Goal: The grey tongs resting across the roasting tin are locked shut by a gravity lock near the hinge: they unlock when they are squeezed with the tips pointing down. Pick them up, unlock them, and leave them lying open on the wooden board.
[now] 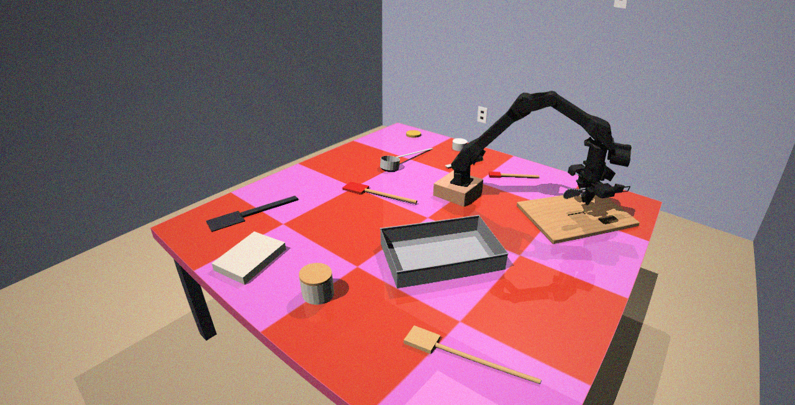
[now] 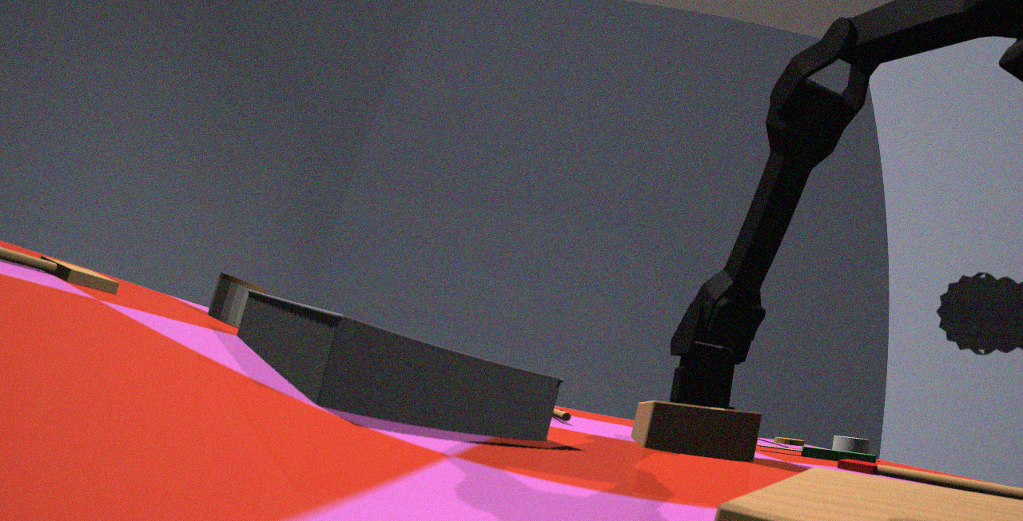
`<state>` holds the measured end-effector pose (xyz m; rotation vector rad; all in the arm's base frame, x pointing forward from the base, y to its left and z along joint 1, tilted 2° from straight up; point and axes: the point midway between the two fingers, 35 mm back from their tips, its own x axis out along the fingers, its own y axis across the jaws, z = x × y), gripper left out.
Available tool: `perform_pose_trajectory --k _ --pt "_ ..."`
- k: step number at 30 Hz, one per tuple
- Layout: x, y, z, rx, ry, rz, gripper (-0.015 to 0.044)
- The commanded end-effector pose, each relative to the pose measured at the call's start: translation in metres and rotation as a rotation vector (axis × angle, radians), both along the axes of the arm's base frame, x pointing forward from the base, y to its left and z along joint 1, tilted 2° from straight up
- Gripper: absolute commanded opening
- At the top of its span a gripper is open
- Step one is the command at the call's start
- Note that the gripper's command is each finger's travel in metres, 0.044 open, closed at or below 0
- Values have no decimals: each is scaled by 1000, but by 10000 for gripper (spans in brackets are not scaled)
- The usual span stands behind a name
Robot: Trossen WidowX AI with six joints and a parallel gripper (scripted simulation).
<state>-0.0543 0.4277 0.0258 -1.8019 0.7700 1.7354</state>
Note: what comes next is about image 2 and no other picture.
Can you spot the white jar with wooden lid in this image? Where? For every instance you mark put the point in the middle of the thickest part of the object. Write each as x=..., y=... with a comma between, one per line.
x=229, y=299

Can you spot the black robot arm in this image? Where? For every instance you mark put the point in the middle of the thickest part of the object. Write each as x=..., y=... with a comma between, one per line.
x=804, y=123

